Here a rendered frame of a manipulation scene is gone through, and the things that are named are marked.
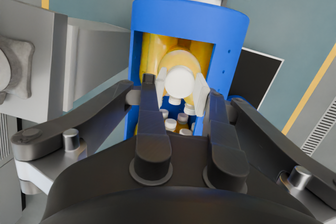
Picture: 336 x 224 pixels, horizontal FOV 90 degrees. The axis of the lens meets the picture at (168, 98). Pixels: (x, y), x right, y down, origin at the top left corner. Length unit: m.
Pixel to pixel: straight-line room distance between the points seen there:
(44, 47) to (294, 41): 1.75
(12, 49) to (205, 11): 0.54
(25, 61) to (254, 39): 1.55
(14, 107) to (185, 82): 0.64
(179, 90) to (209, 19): 0.17
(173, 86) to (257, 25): 1.52
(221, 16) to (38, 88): 0.57
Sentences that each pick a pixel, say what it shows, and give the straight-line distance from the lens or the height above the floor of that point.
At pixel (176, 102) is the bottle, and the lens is 0.52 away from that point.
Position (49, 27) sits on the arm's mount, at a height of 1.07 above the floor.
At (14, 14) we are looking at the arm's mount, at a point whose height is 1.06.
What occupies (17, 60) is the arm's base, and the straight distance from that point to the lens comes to 0.65.
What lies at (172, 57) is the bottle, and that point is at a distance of 0.25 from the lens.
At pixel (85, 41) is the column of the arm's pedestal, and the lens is 0.77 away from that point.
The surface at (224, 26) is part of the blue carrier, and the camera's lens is 0.36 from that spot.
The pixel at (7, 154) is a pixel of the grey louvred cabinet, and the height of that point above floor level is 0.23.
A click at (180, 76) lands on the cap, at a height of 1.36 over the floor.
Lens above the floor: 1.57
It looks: 69 degrees down
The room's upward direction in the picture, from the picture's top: 171 degrees counter-clockwise
